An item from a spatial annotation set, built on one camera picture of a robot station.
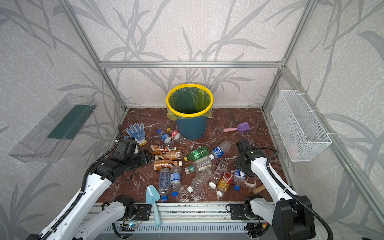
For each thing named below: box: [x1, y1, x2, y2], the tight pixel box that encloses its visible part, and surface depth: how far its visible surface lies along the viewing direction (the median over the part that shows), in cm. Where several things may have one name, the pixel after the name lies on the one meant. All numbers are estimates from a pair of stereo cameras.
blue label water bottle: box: [209, 140, 232, 160], surface depth 92 cm
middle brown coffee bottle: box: [154, 150, 182, 160], surface depth 91 cm
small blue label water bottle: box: [233, 169, 247, 192], surface depth 83 cm
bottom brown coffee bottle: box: [153, 159, 178, 171], surface depth 87 cm
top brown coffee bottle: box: [149, 145, 172, 155], surface depth 93 cm
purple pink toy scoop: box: [223, 122, 251, 133], surface depth 110 cm
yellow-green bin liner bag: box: [166, 86, 213, 121], surface depth 97 cm
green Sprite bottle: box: [184, 146, 210, 162], surface depth 92 cm
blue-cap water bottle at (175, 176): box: [170, 165, 182, 197], surface depth 82 cm
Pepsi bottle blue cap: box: [157, 129, 175, 148], surface depth 99 cm
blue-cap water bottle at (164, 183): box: [159, 167, 171, 202], surface depth 80 cm
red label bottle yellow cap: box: [166, 127, 187, 144], surface depth 101 cm
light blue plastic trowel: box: [146, 184, 161, 227], surface depth 79 cm
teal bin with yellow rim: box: [166, 83, 214, 141], surface depth 96 cm
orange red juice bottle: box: [216, 170, 234, 198], surface depth 80 cm
